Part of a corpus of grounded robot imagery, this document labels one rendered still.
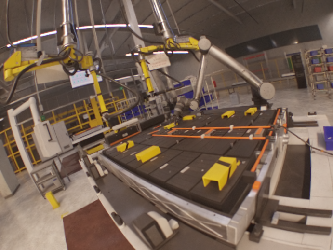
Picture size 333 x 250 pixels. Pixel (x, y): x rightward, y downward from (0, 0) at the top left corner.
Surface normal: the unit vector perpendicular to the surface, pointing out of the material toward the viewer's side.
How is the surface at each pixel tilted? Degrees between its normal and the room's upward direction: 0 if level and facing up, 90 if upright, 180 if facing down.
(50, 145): 90
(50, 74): 90
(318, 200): 0
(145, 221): 0
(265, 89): 90
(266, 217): 0
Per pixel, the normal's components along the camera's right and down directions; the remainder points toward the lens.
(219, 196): -0.29, -0.94
